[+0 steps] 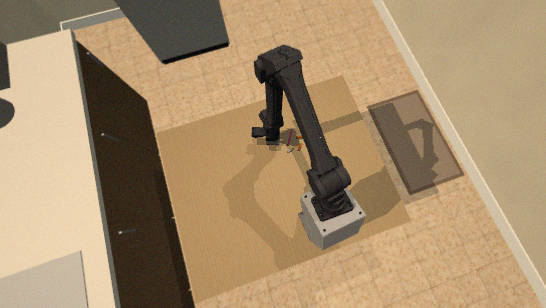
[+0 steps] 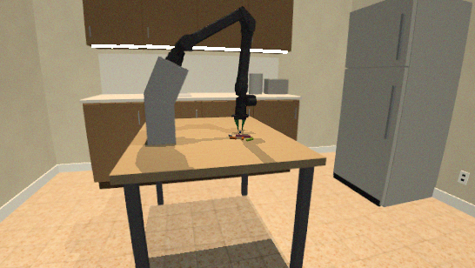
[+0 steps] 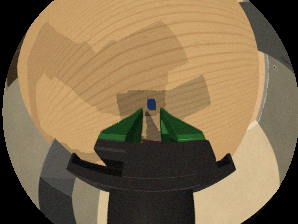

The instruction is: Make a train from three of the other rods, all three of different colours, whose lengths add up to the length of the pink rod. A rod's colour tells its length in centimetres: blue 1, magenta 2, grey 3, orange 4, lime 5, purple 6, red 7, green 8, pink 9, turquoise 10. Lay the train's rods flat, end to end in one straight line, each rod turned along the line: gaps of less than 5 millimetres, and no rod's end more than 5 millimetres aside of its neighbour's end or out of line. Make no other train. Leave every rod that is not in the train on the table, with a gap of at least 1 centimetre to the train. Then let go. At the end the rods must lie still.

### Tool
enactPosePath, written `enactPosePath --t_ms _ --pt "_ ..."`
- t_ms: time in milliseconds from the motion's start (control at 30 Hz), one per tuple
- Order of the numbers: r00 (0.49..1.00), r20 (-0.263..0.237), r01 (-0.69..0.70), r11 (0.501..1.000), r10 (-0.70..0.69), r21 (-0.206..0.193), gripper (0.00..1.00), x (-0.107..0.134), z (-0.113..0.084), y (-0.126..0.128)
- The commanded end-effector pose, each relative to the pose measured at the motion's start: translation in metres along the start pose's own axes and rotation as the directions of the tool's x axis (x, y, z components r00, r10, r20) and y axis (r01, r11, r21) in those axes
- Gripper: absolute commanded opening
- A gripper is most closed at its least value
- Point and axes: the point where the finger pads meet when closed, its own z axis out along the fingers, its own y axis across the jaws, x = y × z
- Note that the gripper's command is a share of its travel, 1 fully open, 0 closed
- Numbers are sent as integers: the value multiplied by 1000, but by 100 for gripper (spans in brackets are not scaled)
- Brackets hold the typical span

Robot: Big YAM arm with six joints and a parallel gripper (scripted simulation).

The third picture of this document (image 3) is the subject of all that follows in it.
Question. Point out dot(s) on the small blue block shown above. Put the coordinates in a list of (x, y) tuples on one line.
[(150, 103)]

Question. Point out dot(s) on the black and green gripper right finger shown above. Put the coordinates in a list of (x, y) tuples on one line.
[(177, 130)]

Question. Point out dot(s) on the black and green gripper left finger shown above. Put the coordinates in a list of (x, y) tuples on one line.
[(125, 129)]

